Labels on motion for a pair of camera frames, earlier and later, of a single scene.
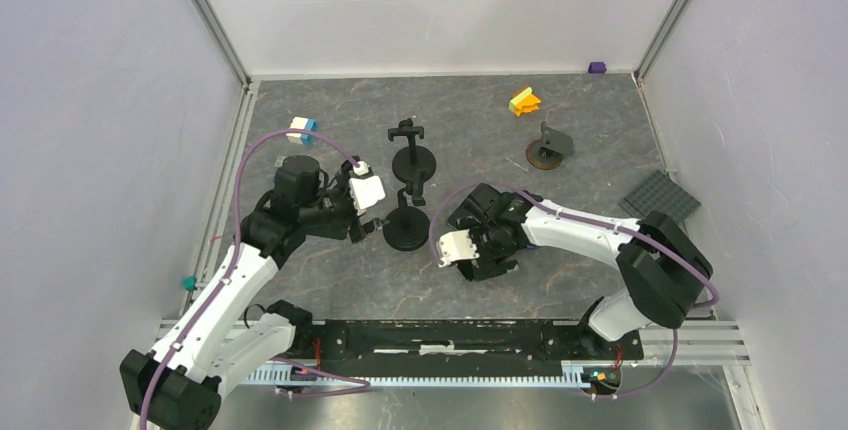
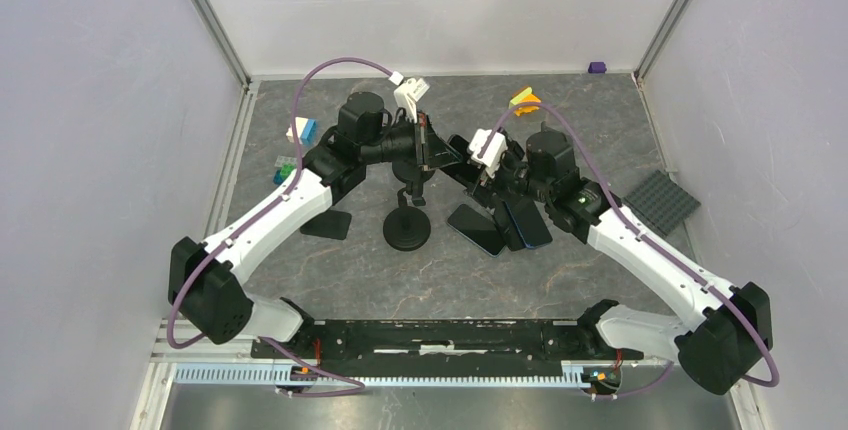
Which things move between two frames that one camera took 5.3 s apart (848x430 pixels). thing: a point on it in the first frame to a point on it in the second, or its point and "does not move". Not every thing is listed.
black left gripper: [352, 224] to [440, 154]
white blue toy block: [305, 124] does not move
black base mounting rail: [461, 349] does not move
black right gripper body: [489, 248] to [512, 177]
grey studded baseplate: [659, 193] does not move
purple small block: [597, 68] does not move
